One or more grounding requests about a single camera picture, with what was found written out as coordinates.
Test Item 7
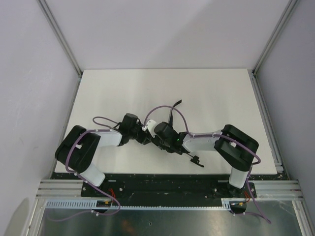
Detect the right aluminium frame post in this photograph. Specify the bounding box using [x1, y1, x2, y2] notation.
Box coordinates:
[252, 0, 300, 75]

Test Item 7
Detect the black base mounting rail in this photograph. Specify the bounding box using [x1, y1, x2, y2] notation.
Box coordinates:
[49, 173, 256, 206]

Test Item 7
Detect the left aluminium frame post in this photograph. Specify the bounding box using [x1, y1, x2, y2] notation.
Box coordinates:
[36, 0, 83, 78]

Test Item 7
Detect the aluminium frame side rail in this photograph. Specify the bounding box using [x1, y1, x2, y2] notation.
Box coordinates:
[249, 70, 303, 201]

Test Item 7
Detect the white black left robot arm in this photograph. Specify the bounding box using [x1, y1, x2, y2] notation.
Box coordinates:
[55, 113, 156, 187]

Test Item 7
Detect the black folding umbrella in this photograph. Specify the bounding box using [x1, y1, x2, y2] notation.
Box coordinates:
[145, 99, 205, 168]

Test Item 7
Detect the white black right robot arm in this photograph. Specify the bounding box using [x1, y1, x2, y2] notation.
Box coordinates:
[147, 122, 259, 190]

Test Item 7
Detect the aluminium frame post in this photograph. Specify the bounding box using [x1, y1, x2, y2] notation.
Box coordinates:
[36, 0, 83, 78]
[252, 0, 300, 75]

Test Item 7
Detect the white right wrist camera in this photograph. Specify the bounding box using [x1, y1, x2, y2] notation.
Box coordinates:
[142, 119, 157, 138]

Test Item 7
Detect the grey slotted cable duct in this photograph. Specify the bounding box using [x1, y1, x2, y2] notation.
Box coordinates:
[45, 199, 245, 210]

